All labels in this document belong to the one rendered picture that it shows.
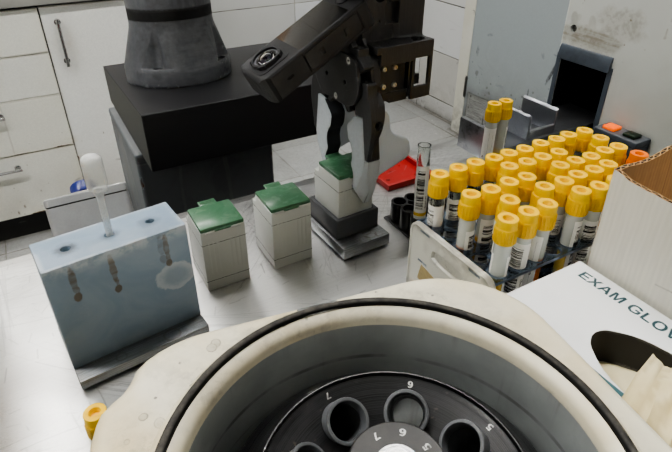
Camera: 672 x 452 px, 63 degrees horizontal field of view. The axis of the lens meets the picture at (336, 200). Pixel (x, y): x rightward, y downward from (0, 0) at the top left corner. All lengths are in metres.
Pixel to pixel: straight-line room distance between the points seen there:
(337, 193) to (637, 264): 0.26
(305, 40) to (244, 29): 2.46
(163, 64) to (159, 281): 0.42
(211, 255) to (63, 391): 0.15
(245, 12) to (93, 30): 1.00
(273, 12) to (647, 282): 2.66
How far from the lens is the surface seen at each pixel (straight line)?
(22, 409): 0.47
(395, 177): 0.67
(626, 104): 0.77
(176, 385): 0.29
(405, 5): 0.50
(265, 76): 0.44
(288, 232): 0.51
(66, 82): 2.13
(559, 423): 0.30
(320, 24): 0.46
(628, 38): 0.76
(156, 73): 0.79
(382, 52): 0.47
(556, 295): 0.42
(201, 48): 0.80
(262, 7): 2.92
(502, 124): 0.63
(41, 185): 2.26
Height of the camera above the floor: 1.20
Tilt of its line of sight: 31 degrees down
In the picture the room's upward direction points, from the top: straight up
